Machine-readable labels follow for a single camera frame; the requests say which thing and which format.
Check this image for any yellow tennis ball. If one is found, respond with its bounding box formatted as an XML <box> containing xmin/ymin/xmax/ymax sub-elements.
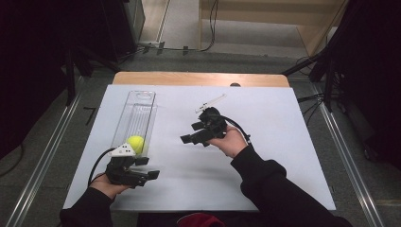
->
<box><xmin>126</xmin><ymin>134</ymin><xmax>147</xmax><ymax>156</ymax></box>

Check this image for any white table board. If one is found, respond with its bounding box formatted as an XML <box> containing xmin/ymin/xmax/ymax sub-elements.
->
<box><xmin>61</xmin><ymin>84</ymin><xmax>337</xmax><ymax>212</ymax></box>

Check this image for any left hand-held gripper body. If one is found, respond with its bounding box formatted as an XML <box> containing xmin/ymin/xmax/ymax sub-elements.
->
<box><xmin>104</xmin><ymin>142</ymin><xmax>149</xmax><ymax>190</ymax></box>

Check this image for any black floor cable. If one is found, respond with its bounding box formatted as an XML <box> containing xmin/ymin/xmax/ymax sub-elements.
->
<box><xmin>138</xmin><ymin>0</ymin><xmax>220</xmax><ymax>53</ymax></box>

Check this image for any person's left hand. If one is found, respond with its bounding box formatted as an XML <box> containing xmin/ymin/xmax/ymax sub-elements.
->
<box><xmin>89</xmin><ymin>172</ymin><xmax>131</xmax><ymax>201</ymax></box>

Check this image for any wooden table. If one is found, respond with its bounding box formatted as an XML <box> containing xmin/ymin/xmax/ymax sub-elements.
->
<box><xmin>112</xmin><ymin>71</ymin><xmax>291</xmax><ymax>88</ymax></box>

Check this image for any dark cabinet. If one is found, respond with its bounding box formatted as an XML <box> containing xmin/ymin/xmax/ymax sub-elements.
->
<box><xmin>100</xmin><ymin>0</ymin><xmax>147</xmax><ymax>62</ymax></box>

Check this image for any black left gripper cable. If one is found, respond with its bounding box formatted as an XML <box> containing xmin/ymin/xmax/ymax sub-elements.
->
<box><xmin>87</xmin><ymin>147</ymin><xmax>117</xmax><ymax>187</ymax></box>

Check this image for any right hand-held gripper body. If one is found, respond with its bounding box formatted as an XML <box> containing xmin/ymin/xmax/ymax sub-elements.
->
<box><xmin>190</xmin><ymin>93</ymin><xmax>229</xmax><ymax>148</ymax></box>

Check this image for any black metal stand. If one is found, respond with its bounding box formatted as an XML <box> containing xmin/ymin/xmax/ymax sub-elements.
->
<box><xmin>282</xmin><ymin>46</ymin><xmax>340</xmax><ymax>113</ymax></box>
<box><xmin>61</xmin><ymin>44</ymin><xmax>122</xmax><ymax>107</ymax></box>

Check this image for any red cloth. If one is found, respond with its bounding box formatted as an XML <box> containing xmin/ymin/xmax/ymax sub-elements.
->
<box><xmin>176</xmin><ymin>212</ymin><xmax>226</xmax><ymax>227</ymax></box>

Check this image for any light wooden shelf unit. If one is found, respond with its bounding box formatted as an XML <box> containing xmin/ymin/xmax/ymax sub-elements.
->
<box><xmin>198</xmin><ymin>0</ymin><xmax>349</xmax><ymax>58</ymax></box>

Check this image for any metal floor rail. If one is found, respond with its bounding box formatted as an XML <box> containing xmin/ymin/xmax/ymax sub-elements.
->
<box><xmin>5</xmin><ymin>94</ymin><xmax>83</xmax><ymax>227</ymax></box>
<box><xmin>311</xmin><ymin>84</ymin><xmax>386</xmax><ymax>227</ymax></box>

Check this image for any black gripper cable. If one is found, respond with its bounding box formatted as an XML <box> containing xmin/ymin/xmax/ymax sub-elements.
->
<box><xmin>221</xmin><ymin>114</ymin><xmax>253</xmax><ymax>148</ymax></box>
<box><xmin>87</xmin><ymin>147</ymin><xmax>117</xmax><ymax>187</ymax></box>

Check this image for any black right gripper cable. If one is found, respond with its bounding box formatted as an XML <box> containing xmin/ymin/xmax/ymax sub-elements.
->
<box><xmin>221</xmin><ymin>114</ymin><xmax>253</xmax><ymax>148</ymax></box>

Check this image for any person's right hand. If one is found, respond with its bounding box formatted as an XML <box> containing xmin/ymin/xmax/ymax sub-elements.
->
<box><xmin>207</xmin><ymin>124</ymin><xmax>249</xmax><ymax>159</ymax></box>

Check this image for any black curtain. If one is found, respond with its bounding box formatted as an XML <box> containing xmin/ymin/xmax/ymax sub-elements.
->
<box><xmin>327</xmin><ymin>0</ymin><xmax>401</xmax><ymax>171</ymax></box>
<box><xmin>0</xmin><ymin>0</ymin><xmax>110</xmax><ymax>160</ymax></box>

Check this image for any clear plastic long container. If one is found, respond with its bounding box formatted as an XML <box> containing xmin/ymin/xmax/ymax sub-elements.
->
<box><xmin>110</xmin><ymin>90</ymin><xmax>158</xmax><ymax>160</ymax></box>

